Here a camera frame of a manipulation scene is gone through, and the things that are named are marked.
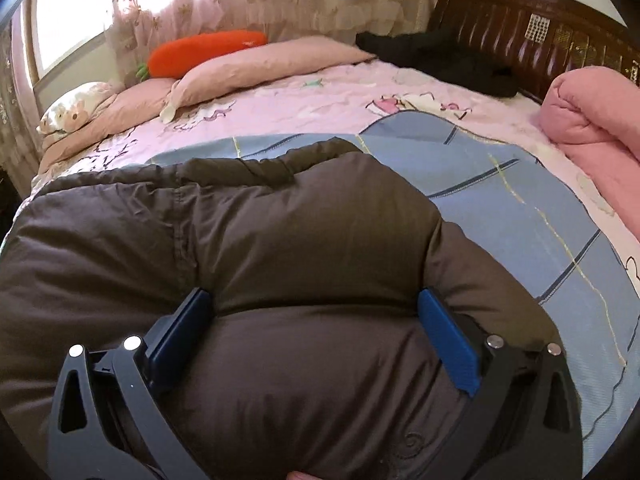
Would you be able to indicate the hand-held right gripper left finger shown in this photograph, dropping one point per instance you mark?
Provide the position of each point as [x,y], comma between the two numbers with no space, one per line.
[180,340]

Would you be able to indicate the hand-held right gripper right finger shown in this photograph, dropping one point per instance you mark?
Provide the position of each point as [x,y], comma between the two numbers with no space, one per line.
[447,345]

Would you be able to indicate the brown hooded puffer jacket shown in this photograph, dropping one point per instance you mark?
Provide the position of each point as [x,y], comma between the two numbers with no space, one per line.
[300,240]

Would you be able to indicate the person's right hand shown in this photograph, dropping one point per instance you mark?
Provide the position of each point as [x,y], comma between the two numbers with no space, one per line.
[301,476]

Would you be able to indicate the bed with cartoon printed sheet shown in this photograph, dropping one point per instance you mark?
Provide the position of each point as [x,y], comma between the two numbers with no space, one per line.
[500,185]

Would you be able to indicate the pink pillow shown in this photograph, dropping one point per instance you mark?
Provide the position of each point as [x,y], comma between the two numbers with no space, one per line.
[260,67]
[130,110]

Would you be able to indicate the white floral pillow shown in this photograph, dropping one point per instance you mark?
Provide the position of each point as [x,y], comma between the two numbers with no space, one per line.
[75,107]

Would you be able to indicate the pink folded quilt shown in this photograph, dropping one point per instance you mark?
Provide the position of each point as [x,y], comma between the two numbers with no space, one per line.
[590,120]

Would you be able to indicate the orange carrot plush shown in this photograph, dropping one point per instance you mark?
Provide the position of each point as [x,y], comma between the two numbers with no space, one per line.
[200,55]

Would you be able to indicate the beige floral lace curtain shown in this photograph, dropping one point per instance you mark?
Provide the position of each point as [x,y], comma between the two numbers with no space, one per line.
[17,100]

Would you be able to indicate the black clothing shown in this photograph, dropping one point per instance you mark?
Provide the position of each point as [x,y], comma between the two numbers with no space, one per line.
[450,55]

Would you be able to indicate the dark wooden headboard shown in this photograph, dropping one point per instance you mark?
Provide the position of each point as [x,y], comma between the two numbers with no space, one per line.
[525,25]

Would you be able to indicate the window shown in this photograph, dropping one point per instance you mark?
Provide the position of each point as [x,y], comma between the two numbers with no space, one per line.
[70,20]

